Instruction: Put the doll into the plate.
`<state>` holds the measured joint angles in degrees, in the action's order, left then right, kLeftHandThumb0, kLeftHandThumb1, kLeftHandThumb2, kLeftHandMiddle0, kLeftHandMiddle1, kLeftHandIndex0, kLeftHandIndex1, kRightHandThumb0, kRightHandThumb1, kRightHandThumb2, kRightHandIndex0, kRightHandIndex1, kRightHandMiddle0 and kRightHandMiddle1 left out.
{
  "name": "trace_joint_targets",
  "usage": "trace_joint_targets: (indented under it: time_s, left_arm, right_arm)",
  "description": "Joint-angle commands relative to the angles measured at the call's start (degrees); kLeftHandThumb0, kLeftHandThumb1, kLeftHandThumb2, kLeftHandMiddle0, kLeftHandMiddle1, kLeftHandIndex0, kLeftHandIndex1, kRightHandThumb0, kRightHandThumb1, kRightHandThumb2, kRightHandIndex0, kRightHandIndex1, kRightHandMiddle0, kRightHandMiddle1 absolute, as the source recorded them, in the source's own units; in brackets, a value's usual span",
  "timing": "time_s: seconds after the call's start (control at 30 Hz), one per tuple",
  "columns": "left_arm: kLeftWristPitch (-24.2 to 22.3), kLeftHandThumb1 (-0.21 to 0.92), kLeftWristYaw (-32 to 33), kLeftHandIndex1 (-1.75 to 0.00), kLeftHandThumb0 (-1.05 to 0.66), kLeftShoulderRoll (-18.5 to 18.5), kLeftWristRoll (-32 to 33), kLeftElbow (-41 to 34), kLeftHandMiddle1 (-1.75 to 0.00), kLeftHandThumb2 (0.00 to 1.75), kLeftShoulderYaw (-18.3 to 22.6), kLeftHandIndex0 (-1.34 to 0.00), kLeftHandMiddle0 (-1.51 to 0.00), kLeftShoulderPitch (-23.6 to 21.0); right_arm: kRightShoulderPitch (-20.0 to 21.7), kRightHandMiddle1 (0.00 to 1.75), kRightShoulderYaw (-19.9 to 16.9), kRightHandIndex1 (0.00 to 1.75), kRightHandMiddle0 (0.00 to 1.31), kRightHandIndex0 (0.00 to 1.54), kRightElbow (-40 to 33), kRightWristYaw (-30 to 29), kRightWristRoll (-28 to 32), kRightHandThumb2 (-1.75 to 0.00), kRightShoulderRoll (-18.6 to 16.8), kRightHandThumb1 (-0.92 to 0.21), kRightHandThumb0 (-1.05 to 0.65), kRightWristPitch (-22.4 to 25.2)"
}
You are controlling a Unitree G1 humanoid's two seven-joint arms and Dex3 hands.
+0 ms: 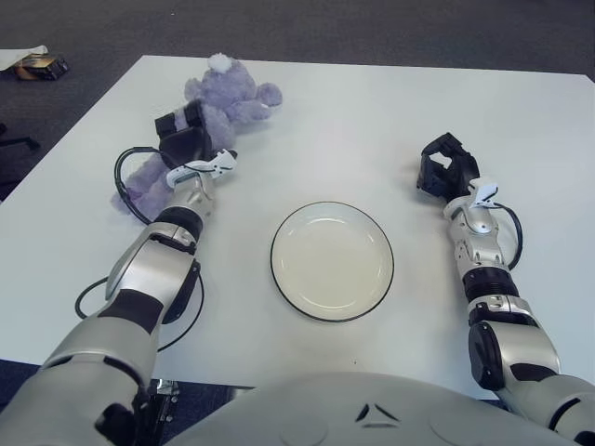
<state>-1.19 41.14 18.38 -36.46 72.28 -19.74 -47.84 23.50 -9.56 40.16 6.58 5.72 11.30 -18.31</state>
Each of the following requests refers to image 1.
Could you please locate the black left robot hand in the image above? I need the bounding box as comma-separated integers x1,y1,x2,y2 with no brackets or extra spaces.
153,100,215,169

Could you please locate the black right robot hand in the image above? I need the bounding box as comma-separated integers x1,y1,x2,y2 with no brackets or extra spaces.
416,132,481,202

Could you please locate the purple plush bunny doll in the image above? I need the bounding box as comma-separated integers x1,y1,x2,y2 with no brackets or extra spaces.
110,53,284,223

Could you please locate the white plate with black rim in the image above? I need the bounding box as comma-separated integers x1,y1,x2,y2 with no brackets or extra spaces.
269,200,395,324

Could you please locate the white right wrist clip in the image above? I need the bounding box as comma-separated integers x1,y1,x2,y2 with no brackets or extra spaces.
467,177,498,209

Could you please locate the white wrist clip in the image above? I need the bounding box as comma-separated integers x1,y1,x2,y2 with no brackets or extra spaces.
165,148,241,188
467,177,498,209

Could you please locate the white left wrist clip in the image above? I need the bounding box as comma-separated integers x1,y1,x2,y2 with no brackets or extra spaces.
165,148,241,188

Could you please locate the brown box on floor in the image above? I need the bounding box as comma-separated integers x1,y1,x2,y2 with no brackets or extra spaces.
12,53,71,81

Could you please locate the black office chair base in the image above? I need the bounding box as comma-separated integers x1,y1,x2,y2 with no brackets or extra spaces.
0,121,41,151

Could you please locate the white crumpled paper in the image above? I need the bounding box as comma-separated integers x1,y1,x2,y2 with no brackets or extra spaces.
0,45,50,71

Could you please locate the metal table clamp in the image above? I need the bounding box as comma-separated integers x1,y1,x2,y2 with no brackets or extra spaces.
148,378,180,419

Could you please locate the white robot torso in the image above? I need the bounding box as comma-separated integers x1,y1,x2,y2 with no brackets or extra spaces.
162,371,577,446

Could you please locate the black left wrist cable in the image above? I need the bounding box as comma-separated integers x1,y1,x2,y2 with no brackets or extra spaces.
73,146,205,352

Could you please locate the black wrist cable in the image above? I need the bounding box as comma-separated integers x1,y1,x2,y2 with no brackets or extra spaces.
495,202,524,269
73,146,205,352

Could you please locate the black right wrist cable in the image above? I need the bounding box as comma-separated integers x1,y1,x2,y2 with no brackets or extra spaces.
495,202,524,269

